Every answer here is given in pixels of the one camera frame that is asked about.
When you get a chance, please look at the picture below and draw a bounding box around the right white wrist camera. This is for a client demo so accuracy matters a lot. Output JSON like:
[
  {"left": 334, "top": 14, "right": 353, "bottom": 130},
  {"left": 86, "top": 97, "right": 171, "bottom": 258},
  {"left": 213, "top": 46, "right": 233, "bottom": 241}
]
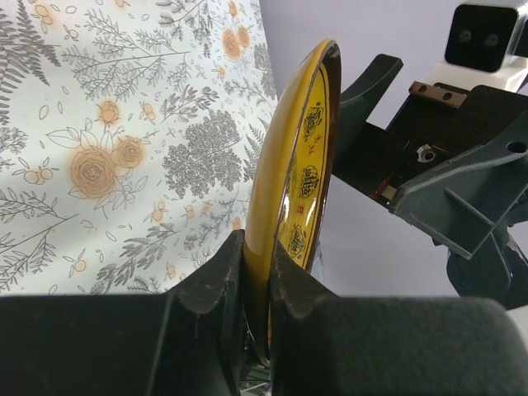
[{"left": 426, "top": 1, "right": 527, "bottom": 92}]

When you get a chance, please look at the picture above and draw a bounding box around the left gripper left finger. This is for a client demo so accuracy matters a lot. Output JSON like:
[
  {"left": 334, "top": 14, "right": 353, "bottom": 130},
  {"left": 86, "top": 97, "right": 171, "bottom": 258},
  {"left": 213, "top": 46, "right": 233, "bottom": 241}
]
[{"left": 164, "top": 230, "right": 245, "bottom": 395}]

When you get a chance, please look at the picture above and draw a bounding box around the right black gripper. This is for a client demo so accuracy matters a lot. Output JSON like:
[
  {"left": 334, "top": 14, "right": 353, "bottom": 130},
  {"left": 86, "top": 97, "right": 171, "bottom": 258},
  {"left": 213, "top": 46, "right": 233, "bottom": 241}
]
[{"left": 329, "top": 53, "right": 528, "bottom": 313}]

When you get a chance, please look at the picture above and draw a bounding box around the yellow brown ornate plate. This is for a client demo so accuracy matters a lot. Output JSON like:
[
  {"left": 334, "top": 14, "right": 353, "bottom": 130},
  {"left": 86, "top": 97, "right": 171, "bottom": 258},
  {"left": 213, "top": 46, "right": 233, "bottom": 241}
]
[{"left": 243, "top": 39, "right": 342, "bottom": 365}]

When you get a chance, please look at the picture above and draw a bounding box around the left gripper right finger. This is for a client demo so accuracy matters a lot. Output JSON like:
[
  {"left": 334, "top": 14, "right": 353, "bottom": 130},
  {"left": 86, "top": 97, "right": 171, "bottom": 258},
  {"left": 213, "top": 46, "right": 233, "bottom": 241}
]
[{"left": 270, "top": 243, "right": 336, "bottom": 395}]

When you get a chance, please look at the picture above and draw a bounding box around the floral pattern table mat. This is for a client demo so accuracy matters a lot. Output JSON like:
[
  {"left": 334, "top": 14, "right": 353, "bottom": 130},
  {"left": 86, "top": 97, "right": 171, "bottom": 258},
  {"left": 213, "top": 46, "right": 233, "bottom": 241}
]
[{"left": 1, "top": 1, "right": 277, "bottom": 296}]

